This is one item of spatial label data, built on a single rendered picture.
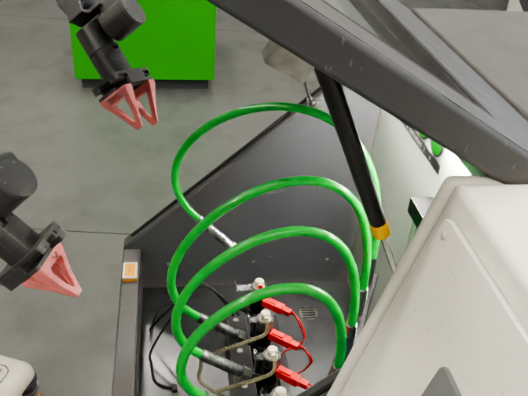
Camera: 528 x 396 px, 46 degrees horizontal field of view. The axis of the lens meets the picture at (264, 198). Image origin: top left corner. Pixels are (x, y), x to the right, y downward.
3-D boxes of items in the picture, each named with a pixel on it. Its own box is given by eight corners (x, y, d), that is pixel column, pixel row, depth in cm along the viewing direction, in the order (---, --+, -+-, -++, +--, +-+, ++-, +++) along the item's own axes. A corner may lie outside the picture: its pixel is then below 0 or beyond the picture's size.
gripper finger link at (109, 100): (167, 114, 114) (141, 70, 114) (145, 120, 108) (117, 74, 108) (143, 132, 117) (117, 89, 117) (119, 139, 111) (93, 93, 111)
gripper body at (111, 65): (152, 75, 116) (132, 40, 116) (119, 81, 107) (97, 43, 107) (130, 93, 119) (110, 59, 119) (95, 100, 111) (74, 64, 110)
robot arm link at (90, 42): (86, 32, 117) (67, 32, 112) (111, 11, 114) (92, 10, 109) (105, 64, 117) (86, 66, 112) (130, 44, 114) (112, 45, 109)
